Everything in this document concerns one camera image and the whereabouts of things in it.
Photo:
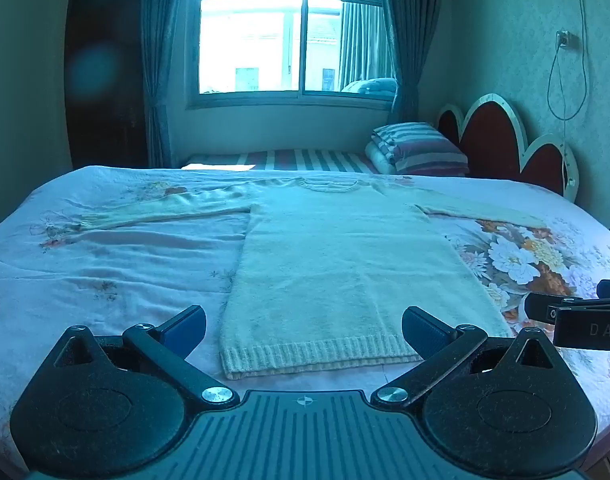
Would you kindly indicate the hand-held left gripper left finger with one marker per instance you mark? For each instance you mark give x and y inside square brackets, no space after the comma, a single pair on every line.
[186,331]

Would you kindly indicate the pink floral blanket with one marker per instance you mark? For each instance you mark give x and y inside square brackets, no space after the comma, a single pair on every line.
[110,270]

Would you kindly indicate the blue bedding on windowsill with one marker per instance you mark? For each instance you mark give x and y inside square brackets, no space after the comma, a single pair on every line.
[372,86]

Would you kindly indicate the cream knitted sweater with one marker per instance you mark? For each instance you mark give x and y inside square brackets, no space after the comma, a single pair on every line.
[335,270]

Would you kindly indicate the dark wooden wardrobe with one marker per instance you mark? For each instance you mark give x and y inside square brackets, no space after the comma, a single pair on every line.
[105,110]

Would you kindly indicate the window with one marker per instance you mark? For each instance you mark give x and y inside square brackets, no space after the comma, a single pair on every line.
[265,35]

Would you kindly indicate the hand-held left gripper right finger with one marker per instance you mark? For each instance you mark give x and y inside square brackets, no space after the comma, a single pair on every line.
[424,332]

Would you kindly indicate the sheer striped curtain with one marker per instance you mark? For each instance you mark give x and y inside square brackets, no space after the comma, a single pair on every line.
[362,40]

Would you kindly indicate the blue curtain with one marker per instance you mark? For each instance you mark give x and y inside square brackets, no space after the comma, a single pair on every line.
[160,60]
[410,35]

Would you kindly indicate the red scalloped headboard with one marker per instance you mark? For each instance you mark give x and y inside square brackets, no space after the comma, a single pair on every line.
[490,140]

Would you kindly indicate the folded white quilt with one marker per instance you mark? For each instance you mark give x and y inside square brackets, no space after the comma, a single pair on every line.
[380,160]

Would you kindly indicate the wall socket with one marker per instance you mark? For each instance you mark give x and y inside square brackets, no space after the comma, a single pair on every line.
[565,40]

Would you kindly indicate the striped bed sheet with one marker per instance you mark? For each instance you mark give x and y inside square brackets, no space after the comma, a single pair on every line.
[295,160]

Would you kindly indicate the striped folded pillow stack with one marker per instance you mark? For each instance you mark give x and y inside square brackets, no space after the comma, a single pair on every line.
[425,147]

